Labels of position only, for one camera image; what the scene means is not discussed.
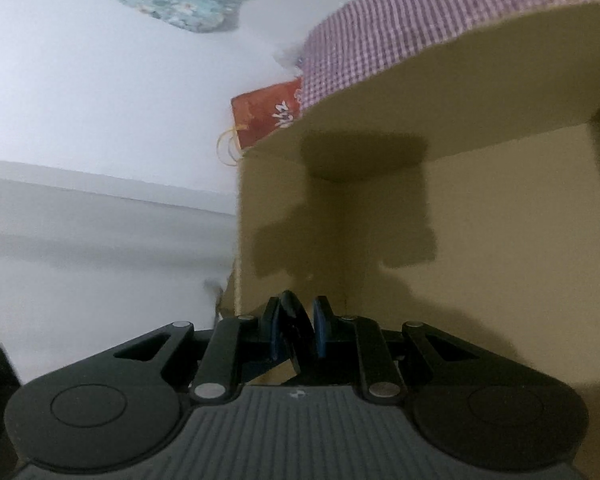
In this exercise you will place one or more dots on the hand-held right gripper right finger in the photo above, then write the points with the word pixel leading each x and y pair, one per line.
pixel 322 330

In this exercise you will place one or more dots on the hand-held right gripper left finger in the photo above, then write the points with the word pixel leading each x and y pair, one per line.
pixel 273 330

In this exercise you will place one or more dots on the brown cardboard box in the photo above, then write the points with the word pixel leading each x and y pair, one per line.
pixel 480 210

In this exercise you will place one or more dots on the pink checked blanket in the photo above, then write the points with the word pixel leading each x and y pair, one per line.
pixel 405 10

